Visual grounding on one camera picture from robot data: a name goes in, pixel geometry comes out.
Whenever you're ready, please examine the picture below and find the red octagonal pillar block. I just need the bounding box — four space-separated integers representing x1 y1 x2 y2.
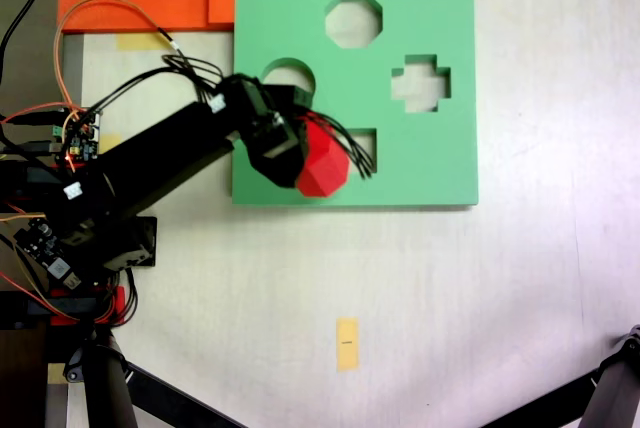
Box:
294 117 352 199

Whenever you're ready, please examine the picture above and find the green shape sorting board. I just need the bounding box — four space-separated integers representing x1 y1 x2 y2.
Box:
230 0 480 209

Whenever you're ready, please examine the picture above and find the wide yellow tape piece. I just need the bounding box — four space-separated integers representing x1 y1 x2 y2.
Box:
117 31 166 52

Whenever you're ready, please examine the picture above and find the long yellow tape strip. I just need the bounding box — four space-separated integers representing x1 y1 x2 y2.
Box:
336 317 361 373

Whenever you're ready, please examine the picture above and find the small controller circuit board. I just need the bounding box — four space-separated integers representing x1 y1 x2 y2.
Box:
49 106 106 165

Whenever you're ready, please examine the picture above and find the black usb plug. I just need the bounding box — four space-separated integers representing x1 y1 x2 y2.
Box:
0 108 57 128

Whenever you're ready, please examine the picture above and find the black circuit board with plug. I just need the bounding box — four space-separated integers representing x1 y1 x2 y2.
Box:
13 216 85 292

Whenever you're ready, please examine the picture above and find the black tripod leg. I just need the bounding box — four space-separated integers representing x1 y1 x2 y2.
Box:
579 325 640 428
62 332 141 428

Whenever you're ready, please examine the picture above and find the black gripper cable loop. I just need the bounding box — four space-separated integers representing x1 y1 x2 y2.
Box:
307 110 377 180

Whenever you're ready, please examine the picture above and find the long black servo cable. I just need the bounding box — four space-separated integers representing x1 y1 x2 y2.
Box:
158 27 226 87

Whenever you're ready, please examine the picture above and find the short black servo cable loop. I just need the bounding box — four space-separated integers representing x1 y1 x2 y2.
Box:
87 66 174 114

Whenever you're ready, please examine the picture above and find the thin orange wire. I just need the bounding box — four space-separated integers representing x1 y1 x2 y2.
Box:
52 0 174 117

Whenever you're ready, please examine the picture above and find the thin red wire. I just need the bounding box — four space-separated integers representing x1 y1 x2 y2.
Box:
0 267 119 325

